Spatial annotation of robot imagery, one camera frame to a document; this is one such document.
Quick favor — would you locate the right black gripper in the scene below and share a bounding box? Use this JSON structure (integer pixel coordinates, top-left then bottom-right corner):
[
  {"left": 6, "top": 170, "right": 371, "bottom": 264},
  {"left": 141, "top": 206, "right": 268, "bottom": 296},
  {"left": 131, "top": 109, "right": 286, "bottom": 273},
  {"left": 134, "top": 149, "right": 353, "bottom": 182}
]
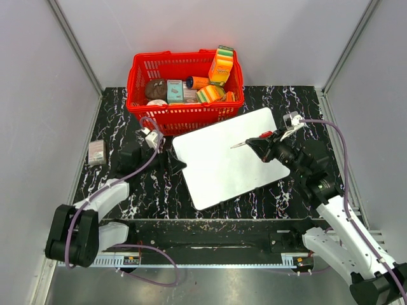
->
[{"left": 247, "top": 127, "right": 309, "bottom": 179}]

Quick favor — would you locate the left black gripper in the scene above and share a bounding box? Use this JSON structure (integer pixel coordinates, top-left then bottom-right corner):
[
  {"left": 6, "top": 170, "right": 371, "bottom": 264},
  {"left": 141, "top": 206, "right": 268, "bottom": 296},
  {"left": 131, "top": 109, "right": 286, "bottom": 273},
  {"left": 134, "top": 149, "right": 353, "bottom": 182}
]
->
[{"left": 136, "top": 142, "right": 186, "bottom": 176}]

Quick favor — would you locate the red capped whiteboard marker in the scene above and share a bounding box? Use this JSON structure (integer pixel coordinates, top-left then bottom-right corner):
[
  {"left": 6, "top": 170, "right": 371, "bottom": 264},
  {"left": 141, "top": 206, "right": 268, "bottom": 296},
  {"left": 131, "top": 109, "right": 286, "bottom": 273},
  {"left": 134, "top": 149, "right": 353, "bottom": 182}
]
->
[{"left": 231, "top": 131, "right": 273, "bottom": 149}]

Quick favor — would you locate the white whiteboard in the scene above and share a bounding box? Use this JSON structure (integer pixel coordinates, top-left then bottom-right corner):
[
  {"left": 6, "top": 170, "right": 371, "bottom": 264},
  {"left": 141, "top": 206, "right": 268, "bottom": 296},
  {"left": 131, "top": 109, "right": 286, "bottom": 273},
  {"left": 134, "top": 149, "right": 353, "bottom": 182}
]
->
[{"left": 172, "top": 107, "right": 290, "bottom": 211}]

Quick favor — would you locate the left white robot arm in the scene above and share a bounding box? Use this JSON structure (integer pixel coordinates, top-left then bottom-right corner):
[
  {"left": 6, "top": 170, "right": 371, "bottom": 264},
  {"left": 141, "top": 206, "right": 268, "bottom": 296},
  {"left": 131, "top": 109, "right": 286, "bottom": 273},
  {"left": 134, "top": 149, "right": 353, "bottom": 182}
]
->
[{"left": 45, "top": 149, "right": 187, "bottom": 268}]

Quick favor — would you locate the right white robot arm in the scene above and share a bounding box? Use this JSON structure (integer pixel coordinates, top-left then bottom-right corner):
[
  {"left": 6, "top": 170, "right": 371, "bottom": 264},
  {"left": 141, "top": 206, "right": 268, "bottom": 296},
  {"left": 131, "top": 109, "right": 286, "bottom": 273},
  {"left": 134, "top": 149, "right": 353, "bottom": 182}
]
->
[{"left": 245, "top": 130, "right": 406, "bottom": 304}]

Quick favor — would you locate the orange snack packet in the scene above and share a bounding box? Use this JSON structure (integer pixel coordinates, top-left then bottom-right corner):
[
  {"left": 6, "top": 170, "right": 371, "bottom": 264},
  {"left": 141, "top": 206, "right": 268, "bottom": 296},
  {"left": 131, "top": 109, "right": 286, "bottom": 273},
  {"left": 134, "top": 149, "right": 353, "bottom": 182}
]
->
[{"left": 221, "top": 91, "right": 236, "bottom": 102}]

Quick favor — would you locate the white round lid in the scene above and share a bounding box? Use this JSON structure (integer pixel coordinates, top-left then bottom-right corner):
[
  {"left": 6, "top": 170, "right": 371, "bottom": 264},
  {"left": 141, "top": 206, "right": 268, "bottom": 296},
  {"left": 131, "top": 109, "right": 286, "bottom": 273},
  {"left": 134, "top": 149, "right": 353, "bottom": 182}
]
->
[{"left": 147, "top": 99, "right": 167, "bottom": 106}]

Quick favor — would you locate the red plastic shopping basket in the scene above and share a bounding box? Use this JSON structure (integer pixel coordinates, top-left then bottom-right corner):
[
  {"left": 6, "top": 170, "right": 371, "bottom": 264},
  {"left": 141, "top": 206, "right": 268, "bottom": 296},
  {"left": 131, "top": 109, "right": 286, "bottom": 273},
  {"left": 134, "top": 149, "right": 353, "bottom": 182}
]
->
[{"left": 126, "top": 49, "right": 244, "bottom": 135}]

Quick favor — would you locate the yellow green sponge pack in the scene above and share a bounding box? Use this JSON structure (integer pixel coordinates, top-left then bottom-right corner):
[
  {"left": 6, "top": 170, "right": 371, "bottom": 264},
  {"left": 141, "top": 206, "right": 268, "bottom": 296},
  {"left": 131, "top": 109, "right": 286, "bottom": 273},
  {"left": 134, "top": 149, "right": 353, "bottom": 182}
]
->
[{"left": 197, "top": 85, "right": 225, "bottom": 104}]

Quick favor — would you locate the teal small box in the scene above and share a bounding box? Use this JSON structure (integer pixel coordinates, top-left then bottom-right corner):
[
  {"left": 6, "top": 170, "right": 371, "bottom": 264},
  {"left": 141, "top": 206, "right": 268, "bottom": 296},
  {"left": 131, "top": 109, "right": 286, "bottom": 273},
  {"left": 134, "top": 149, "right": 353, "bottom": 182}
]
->
[{"left": 167, "top": 79, "right": 184, "bottom": 104}]

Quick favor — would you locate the brown chocolate muffin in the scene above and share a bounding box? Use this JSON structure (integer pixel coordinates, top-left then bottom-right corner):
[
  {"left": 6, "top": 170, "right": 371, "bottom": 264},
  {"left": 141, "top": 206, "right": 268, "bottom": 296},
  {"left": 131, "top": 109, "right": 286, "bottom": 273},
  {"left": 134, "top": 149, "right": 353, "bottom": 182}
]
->
[{"left": 144, "top": 78, "right": 167, "bottom": 100}]

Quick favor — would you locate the orange blue can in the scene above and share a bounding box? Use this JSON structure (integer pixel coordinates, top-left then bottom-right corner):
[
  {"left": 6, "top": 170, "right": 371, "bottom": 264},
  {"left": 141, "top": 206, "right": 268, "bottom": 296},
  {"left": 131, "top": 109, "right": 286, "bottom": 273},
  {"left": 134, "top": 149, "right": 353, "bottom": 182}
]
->
[{"left": 186, "top": 76, "right": 210, "bottom": 90}]

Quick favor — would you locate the orange juice carton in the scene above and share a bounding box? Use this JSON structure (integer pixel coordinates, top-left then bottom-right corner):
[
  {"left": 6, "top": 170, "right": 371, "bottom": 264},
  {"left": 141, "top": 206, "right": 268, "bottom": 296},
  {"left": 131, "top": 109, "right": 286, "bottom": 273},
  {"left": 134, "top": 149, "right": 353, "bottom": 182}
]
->
[{"left": 208, "top": 45, "right": 234, "bottom": 86}]

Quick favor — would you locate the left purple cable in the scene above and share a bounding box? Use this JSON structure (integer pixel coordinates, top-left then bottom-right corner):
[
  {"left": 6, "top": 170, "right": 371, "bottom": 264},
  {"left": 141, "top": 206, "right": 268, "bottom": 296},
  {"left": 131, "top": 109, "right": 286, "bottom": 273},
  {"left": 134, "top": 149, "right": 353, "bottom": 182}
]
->
[{"left": 65, "top": 116, "right": 181, "bottom": 287}]

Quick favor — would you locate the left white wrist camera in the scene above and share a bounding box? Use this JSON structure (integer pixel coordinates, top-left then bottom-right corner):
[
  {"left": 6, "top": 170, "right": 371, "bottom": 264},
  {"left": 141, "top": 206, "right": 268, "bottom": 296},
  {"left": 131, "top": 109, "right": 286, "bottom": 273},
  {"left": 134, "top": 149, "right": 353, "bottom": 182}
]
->
[{"left": 141, "top": 127, "right": 163, "bottom": 149}]

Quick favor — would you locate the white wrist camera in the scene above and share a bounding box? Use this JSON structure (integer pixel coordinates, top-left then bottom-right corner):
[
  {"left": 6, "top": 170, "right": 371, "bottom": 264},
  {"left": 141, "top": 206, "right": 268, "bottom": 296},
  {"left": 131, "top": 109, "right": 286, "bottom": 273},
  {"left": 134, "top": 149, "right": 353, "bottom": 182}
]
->
[
  {"left": 280, "top": 111, "right": 305, "bottom": 142},
  {"left": 141, "top": 127, "right": 163, "bottom": 149}
]

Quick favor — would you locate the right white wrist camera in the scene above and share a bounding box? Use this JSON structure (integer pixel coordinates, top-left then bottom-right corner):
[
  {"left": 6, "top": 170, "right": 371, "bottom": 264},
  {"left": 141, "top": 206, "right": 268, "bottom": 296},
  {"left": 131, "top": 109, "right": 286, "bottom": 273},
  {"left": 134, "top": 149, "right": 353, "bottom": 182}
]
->
[{"left": 280, "top": 111, "right": 305, "bottom": 142}]

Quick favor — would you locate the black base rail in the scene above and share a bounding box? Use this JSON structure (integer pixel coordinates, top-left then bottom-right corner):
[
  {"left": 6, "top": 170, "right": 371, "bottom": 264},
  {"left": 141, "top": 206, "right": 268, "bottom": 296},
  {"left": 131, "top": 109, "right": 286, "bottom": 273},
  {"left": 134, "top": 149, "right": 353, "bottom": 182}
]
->
[{"left": 101, "top": 218, "right": 335, "bottom": 266}]

